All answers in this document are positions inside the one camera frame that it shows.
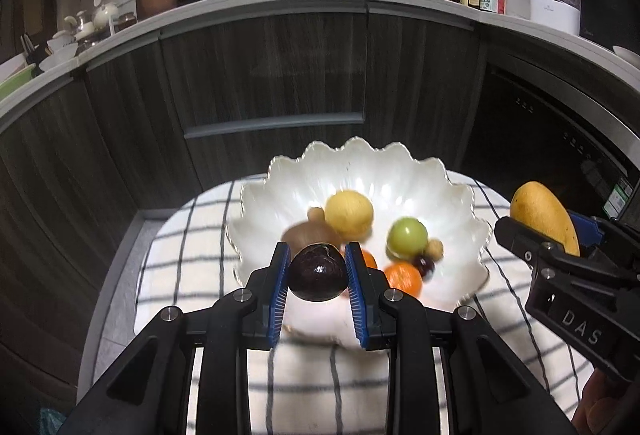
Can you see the stack of white bowls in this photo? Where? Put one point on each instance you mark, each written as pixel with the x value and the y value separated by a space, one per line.
pixel 60 49

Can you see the black countertop appliance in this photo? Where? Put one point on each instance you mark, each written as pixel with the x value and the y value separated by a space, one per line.
pixel 600 10

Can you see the dark wood kitchen cabinet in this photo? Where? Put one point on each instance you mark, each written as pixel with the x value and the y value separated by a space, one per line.
pixel 275 65

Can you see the small brown longan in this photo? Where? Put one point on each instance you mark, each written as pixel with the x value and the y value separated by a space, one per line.
pixel 316 214
pixel 434 249

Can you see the black built-in dishwasher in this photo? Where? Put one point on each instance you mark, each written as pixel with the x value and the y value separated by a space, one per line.
pixel 525 140

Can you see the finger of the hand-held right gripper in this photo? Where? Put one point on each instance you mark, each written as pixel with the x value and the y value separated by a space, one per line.
pixel 520 237
pixel 586 226

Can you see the green apple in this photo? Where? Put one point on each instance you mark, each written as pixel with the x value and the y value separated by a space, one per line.
pixel 406 237

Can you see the white plastic container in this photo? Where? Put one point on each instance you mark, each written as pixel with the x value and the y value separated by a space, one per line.
pixel 552 15

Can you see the white scalloped ceramic bowl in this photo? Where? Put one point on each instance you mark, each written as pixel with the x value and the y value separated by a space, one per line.
pixel 440 195

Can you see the person's right hand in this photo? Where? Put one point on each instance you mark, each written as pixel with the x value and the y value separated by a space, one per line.
pixel 600 407

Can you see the dark purple plum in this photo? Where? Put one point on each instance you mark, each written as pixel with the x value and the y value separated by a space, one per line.
pixel 426 266
pixel 319 272

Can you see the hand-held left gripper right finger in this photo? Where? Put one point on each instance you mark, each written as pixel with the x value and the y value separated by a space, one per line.
pixel 356 297

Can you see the green dish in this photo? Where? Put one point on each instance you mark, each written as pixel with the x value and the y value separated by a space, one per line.
pixel 15 82

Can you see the white checkered cloth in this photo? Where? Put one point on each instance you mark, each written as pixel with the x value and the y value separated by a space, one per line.
pixel 310 390

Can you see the yellow lemon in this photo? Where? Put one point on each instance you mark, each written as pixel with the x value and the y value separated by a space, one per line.
pixel 349 215

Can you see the yellow mango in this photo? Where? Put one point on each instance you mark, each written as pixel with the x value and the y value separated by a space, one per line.
pixel 542 215

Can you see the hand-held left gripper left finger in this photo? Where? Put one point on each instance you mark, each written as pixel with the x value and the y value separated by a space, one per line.
pixel 280 292

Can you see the brown kiwi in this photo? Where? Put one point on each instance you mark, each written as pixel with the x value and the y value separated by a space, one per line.
pixel 302 236

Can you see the orange tangerine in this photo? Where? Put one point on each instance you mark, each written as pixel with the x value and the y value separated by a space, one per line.
pixel 369 260
pixel 404 282

